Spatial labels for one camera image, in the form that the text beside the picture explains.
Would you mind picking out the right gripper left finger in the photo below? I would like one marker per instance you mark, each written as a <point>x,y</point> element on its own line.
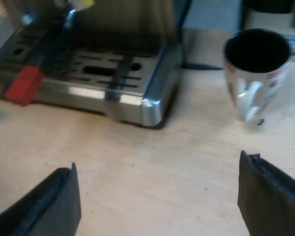
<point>46,206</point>

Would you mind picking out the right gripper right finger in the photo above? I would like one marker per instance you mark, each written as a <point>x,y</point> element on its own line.
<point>268,196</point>

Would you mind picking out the steel espresso machine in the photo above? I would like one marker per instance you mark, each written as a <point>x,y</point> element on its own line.
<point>93,66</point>

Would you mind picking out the white mug with red and black print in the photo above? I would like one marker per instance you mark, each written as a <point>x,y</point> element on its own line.
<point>256,81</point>

